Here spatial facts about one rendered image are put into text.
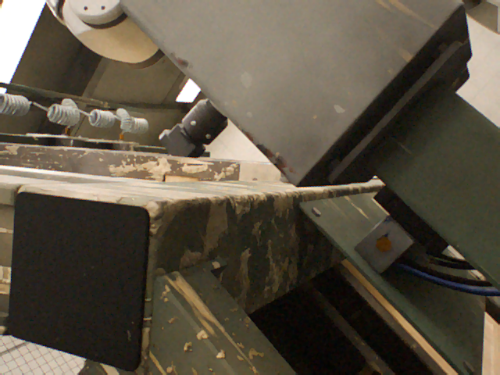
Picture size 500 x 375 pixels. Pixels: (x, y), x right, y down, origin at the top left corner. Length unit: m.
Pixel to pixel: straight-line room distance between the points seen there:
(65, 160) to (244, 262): 0.84
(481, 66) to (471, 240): 5.77
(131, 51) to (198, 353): 0.45
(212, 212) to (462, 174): 0.18
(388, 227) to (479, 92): 5.50
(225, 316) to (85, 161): 0.88
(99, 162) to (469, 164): 0.96
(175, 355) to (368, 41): 0.21
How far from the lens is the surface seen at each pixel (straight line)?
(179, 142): 1.24
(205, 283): 0.35
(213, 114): 1.18
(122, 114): 2.12
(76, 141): 1.87
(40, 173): 0.74
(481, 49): 6.06
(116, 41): 0.66
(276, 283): 0.51
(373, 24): 0.27
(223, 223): 0.39
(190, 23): 0.31
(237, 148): 7.05
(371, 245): 0.55
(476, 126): 0.29
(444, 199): 0.28
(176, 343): 0.32
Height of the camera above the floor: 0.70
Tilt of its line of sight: 17 degrees up
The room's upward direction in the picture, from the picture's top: 43 degrees counter-clockwise
